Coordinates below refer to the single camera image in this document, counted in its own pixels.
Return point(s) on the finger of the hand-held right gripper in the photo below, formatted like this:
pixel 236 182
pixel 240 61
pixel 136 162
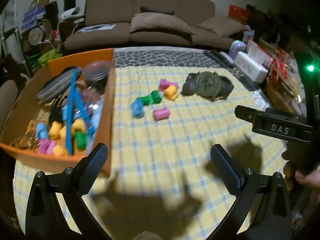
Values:
pixel 245 113

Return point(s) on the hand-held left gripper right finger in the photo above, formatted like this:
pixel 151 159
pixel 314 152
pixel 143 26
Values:
pixel 225 170

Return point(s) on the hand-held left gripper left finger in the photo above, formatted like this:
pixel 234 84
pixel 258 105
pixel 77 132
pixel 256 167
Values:
pixel 96 163

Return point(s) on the orange cardboard box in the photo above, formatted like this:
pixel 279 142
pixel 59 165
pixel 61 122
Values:
pixel 106 120

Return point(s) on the olive round disc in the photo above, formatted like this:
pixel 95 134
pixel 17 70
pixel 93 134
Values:
pixel 207 83

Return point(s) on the dark green cap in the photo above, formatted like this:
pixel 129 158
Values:
pixel 188 87

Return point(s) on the blue thread spool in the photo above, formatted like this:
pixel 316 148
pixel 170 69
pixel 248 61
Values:
pixel 137 107

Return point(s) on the green thread spool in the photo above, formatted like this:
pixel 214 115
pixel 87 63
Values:
pixel 152 97

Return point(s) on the person's right hand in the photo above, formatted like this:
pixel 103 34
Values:
pixel 307 178

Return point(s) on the wicker basket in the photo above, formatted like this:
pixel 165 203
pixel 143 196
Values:
pixel 277 95

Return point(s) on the red snack packets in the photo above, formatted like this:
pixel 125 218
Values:
pixel 280 65

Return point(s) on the white tissue box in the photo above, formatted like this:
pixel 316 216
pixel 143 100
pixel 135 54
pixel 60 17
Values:
pixel 250 66

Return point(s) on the pile of colourful thread spools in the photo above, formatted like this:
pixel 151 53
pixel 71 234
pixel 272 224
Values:
pixel 56 130

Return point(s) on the black remote control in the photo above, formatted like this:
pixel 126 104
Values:
pixel 225 60
pixel 215 58

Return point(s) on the yellow plaid cloth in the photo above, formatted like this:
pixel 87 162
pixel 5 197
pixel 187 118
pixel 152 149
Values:
pixel 175 142

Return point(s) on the white remote control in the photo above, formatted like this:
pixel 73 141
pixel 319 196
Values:
pixel 226 55

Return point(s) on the red and white packet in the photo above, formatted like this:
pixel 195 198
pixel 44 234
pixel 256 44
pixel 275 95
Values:
pixel 257 51

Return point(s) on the purple round container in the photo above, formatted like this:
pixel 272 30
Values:
pixel 237 47

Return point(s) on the striped fabric pouch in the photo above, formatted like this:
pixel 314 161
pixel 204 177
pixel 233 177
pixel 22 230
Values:
pixel 57 82

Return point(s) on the flat brown pillow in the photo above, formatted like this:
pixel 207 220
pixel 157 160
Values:
pixel 220 25

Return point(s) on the clear plastic jar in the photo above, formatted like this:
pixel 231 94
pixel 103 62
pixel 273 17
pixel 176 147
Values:
pixel 96 70

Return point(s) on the dark bag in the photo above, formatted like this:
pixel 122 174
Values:
pixel 260 20

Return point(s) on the red cardboard box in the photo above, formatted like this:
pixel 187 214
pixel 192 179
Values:
pixel 238 12

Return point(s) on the brown chair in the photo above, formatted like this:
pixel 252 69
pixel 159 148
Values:
pixel 8 97

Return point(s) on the green plastic bag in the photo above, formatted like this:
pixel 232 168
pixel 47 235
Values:
pixel 47 57

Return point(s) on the large brown pillow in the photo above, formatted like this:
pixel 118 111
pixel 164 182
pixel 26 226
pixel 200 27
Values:
pixel 160 22

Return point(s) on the papers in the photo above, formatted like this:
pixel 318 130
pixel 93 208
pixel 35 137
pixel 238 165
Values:
pixel 97 27

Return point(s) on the dark small cushion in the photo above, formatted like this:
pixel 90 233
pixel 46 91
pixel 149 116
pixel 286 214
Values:
pixel 155 10

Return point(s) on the white metal rack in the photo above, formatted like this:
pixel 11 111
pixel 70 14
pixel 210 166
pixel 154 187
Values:
pixel 17 33

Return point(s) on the white handheld appliance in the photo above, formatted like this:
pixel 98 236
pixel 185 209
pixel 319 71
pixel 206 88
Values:
pixel 70 13

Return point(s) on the brown sofa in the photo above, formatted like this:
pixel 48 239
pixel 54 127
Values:
pixel 107 7

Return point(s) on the stack of blue boxes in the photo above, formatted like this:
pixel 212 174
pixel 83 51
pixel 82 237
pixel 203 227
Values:
pixel 32 17

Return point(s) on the black speaker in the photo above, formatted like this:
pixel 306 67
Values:
pixel 52 10
pixel 70 2

